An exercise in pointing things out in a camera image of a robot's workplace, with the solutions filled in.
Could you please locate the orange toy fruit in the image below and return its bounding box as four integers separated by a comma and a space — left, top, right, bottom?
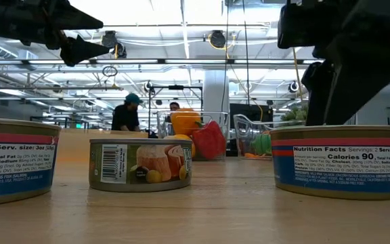
170, 108, 202, 136

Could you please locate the blue label tin can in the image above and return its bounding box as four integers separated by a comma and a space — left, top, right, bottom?
0, 117, 62, 208
269, 125, 390, 201

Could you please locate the green artificial succulent plant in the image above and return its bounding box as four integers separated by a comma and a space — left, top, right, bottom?
279, 104, 309, 122

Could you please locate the green squeeze bottle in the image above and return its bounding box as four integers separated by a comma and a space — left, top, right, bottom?
251, 131, 273, 157

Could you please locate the orange translucent plastic bin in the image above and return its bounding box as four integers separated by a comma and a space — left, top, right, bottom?
58, 128, 148, 160

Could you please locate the narrow clear plastic bin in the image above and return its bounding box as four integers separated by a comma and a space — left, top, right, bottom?
156, 110, 230, 162

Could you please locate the green label tin can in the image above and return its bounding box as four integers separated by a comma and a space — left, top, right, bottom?
88, 138, 193, 193

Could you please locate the yellow hanging cable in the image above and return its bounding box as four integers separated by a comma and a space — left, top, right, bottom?
291, 47, 305, 103

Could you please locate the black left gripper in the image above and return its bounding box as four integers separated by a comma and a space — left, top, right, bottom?
0, 0, 111, 68

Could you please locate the clear bin with green bottle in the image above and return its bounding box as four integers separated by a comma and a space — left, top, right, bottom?
229, 103, 274, 157

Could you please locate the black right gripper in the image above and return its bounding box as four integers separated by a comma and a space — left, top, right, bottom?
278, 0, 390, 126

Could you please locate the black background rig frame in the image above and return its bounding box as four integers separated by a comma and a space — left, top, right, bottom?
147, 84, 204, 136

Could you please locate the red toy bell pepper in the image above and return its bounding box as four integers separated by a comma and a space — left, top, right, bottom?
191, 120, 228, 161

